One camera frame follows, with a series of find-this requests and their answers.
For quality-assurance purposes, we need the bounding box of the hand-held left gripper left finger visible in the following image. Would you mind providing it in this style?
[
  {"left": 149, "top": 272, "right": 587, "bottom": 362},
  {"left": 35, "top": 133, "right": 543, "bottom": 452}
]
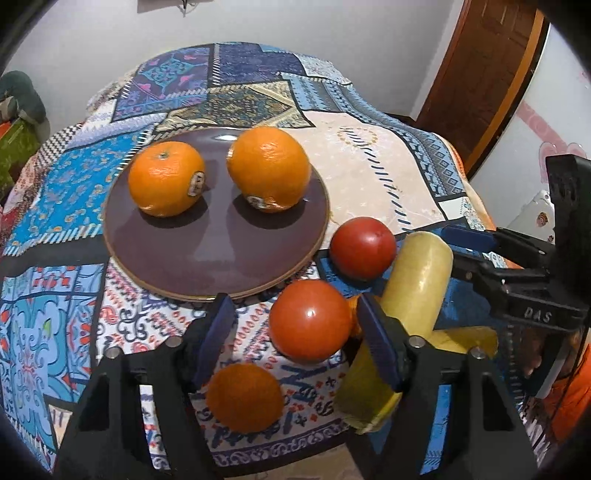
[{"left": 53, "top": 293, "right": 238, "bottom": 480}]

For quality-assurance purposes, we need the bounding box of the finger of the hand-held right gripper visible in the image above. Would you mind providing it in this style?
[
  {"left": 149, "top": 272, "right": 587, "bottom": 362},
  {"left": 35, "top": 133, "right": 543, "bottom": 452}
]
[
  {"left": 441, "top": 224, "right": 557, "bottom": 261},
  {"left": 450, "top": 255, "right": 552, "bottom": 298}
]

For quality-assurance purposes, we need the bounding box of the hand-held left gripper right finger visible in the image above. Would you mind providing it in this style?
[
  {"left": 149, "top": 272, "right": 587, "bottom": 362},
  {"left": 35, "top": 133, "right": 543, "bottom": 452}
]
[{"left": 351, "top": 294, "right": 541, "bottom": 480}]

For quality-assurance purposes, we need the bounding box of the small mandarin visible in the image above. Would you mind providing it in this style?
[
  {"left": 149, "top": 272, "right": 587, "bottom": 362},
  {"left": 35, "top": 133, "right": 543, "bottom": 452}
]
[
  {"left": 348, "top": 295, "right": 370, "bottom": 337},
  {"left": 206, "top": 363, "right": 284, "bottom": 433}
]

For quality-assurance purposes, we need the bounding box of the yellow banana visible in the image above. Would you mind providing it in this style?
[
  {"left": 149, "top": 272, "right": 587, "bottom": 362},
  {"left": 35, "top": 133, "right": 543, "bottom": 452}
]
[{"left": 335, "top": 325, "right": 500, "bottom": 435}]

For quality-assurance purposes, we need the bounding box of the red tomato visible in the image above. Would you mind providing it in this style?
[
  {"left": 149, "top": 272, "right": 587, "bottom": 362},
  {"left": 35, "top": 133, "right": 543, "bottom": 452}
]
[
  {"left": 330, "top": 217, "right": 397, "bottom": 280},
  {"left": 269, "top": 279, "right": 354, "bottom": 363}
]

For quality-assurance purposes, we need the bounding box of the dark brown round plate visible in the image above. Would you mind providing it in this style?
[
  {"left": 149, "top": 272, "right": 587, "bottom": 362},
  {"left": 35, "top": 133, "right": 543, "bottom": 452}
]
[{"left": 102, "top": 127, "right": 331, "bottom": 301}]

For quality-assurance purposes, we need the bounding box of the person's right hand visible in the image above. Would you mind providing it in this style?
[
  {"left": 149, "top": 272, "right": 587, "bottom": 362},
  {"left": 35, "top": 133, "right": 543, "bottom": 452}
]
[{"left": 521, "top": 330, "right": 552, "bottom": 384}]

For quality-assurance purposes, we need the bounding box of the patterned patchwork blanket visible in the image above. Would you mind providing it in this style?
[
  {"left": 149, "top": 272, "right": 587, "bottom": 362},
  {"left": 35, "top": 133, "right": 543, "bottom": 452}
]
[{"left": 0, "top": 43, "right": 555, "bottom": 477}]

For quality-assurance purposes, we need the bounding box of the white cabinet with pink print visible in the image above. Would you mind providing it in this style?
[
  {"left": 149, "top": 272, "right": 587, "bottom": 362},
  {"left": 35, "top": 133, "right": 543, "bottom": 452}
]
[{"left": 466, "top": 23, "right": 591, "bottom": 245}]

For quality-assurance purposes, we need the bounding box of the brown wooden door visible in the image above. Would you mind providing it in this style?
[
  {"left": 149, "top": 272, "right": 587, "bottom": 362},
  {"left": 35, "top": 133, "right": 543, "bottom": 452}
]
[{"left": 416, "top": 0, "right": 551, "bottom": 176}]

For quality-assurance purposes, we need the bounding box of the large orange with sticker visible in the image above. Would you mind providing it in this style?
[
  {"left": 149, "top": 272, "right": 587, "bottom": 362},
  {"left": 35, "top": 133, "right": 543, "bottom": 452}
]
[
  {"left": 128, "top": 141, "right": 206, "bottom": 217},
  {"left": 227, "top": 127, "right": 311, "bottom": 214}
]

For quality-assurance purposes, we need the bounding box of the green box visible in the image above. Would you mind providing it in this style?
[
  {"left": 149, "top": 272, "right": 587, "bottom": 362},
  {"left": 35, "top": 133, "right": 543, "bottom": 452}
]
[{"left": 0, "top": 117, "right": 41, "bottom": 186}]

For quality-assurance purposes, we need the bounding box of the grey-green cushion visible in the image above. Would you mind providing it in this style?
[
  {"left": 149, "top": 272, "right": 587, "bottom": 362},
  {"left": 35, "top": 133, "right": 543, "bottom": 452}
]
[{"left": 0, "top": 71, "right": 49, "bottom": 134}]

